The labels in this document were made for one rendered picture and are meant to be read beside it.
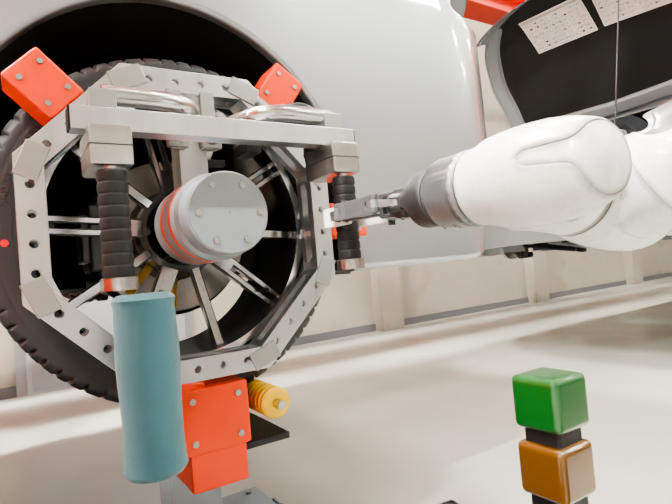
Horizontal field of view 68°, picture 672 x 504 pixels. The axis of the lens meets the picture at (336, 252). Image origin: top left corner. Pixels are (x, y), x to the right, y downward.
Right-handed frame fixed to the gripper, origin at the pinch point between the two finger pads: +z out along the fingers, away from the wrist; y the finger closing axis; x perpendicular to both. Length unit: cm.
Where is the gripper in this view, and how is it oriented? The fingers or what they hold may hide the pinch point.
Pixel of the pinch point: (352, 216)
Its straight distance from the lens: 80.2
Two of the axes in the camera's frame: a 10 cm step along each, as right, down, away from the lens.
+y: 8.4, -0.6, 5.4
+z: -5.4, 0.7, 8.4
